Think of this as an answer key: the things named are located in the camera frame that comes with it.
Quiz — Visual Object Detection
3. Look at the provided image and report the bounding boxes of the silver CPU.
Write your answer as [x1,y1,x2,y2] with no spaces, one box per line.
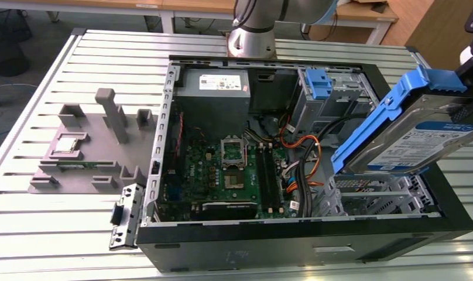
[54,137,79,152]

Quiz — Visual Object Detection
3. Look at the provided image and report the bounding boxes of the grey metal slot bracket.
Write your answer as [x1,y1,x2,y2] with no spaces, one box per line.
[107,183,146,251]

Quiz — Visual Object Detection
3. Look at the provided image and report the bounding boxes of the red twisted wire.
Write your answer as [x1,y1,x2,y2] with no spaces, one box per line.
[169,112,185,175]

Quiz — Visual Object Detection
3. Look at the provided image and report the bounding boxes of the black RAM slot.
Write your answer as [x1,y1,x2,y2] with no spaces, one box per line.
[257,145,271,213]
[266,145,281,213]

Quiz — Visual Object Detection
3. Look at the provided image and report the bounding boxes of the grey power supply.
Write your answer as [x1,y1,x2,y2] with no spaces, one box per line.
[173,68,253,141]

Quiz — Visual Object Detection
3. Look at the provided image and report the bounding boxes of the green RAM stick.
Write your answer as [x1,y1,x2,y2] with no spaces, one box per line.
[57,162,99,170]

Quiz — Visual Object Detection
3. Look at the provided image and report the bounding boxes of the green motherboard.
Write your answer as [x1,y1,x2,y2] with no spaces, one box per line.
[159,137,302,219]

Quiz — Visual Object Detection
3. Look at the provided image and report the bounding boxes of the black PC case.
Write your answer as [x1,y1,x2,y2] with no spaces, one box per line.
[137,54,473,273]

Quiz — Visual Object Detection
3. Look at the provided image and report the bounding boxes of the white floor cable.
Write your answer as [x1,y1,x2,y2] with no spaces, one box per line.
[0,83,38,111]

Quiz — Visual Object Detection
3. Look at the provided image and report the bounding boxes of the metal disk bay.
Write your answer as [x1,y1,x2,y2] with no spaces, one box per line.
[315,172,433,217]

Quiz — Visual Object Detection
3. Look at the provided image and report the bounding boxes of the blue drive latch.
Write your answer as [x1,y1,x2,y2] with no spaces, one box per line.
[303,67,334,100]

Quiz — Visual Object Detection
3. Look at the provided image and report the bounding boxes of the black bin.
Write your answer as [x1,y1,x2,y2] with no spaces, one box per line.
[0,8,33,77]

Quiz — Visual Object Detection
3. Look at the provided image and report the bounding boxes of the wooden desk white legs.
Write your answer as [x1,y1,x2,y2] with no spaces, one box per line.
[325,0,399,44]

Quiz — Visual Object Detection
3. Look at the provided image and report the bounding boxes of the wooden cabinet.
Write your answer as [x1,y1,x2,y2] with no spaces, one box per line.
[406,0,473,84]

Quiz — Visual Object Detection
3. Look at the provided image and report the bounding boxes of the orange wire bundle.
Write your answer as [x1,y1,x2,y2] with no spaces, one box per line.
[278,124,323,188]

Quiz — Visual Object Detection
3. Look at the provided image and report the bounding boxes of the hard disk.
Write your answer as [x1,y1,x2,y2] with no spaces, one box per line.
[330,66,473,176]

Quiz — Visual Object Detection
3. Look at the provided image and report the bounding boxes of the metal optical drive cage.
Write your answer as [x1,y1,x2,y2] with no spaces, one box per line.
[293,66,379,138]

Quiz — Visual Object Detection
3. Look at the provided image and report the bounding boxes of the thick black cable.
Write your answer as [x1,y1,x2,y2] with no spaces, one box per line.
[298,112,369,218]

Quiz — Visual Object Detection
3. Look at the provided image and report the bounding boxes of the grey parts rack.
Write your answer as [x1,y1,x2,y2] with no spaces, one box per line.
[27,87,161,196]

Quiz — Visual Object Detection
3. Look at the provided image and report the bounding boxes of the long wooden desk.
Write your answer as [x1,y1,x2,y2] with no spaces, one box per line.
[9,0,237,35]

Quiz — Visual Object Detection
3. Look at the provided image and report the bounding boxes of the black graphics card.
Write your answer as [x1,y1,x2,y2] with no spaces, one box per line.
[189,200,258,222]

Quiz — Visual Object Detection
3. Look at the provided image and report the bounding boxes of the CPU socket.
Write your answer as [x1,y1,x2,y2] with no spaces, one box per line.
[223,170,249,191]

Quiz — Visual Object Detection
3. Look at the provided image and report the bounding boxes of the metal socket cover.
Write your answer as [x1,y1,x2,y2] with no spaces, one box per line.
[219,136,247,170]

